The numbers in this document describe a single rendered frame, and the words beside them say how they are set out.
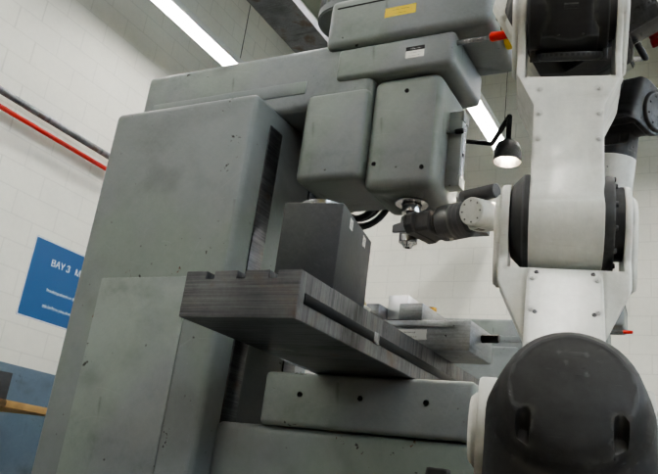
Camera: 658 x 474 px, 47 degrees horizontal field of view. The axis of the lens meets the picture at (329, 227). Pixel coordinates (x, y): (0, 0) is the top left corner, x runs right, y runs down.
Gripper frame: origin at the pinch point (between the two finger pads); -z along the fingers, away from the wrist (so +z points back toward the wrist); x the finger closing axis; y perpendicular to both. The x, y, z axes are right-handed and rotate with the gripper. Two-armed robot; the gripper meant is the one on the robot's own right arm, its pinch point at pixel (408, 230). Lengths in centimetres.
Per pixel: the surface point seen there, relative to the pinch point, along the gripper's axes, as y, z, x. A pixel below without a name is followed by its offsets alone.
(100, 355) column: 39, -61, 44
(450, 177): -12.7, 10.9, -1.3
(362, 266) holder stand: 20.3, 14.0, 29.5
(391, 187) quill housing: -8.2, 0.9, 9.1
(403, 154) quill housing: -16.4, 4.1, 9.2
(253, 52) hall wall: -418, -533, -305
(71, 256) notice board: -100, -479, -125
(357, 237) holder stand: 16.0, 16.9, 34.7
